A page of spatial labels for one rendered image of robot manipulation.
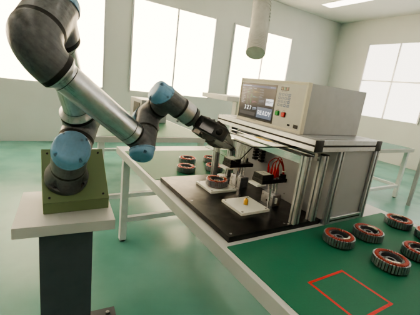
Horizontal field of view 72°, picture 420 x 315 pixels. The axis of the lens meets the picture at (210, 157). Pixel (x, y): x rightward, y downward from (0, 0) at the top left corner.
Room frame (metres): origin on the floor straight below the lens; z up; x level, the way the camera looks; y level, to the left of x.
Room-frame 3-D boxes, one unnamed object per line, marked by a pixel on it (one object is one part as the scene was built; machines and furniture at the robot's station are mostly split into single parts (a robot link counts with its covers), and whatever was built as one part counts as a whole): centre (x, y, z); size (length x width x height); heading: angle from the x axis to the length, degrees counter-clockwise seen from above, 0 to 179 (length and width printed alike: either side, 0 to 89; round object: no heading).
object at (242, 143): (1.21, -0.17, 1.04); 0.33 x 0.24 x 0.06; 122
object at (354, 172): (1.23, -0.63, 0.91); 0.28 x 0.03 x 0.32; 122
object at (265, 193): (1.26, -0.30, 0.80); 0.07 x 0.05 x 0.06; 32
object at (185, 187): (1.30, -0.13, 0.76); 0.64 x 0.47 x 0.02; 32
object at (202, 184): (1.39, -0.05, 0.78); 0.15 x 0.15 x 0.01; 32
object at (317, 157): (1.38, -0.26, 1.04); 0.62 x 0.02 x 0.03; 32
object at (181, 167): (1.67, 0.13, 0.77); 0.11 x 0.11 x 0.04
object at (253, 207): (1.19, -0.18, 0.78); 0.15 x 0.15 x 0.01; 32
